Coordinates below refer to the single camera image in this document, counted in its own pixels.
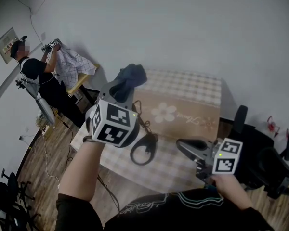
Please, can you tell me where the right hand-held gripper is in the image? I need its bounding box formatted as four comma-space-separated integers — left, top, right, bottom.
176, 138, 244, 185

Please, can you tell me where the person's right forearm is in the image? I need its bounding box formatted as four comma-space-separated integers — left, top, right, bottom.
211, 173, 254, 212

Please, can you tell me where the beige checked tablecloth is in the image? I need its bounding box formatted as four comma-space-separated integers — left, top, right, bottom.
70, 68, 223, 194

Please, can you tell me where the grey metal stand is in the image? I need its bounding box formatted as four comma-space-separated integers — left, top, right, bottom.
15, 78, 56, 127

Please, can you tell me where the black office chair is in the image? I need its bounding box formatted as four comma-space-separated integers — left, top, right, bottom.
227, 104, 289, 200
0, 168, 40, 231

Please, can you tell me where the grey wall panel box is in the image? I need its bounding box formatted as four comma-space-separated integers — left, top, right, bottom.
0, 27, 21, 64

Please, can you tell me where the black cable under table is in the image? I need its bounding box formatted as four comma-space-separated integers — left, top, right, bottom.
97, 174, 121, 213

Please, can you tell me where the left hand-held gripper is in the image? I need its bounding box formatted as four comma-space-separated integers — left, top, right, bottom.
85, 79, 141, 149

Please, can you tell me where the light wooden table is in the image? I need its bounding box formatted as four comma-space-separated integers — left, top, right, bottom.
66, 63, 101, 98

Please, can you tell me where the person's left forearm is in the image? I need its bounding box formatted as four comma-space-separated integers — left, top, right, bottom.
58, 135, 107, 203

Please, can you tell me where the white floor cable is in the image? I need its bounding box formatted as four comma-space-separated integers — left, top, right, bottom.
39, 133, 61, 185

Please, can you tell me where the person's black printed shirt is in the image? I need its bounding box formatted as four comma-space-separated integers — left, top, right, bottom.
55, 189, 276, 231

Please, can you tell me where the white checked cloth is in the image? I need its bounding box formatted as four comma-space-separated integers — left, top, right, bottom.
55, 42, 97, 89

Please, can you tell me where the dark blue cloth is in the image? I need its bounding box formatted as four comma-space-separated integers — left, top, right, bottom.
115, 63, 148, 90

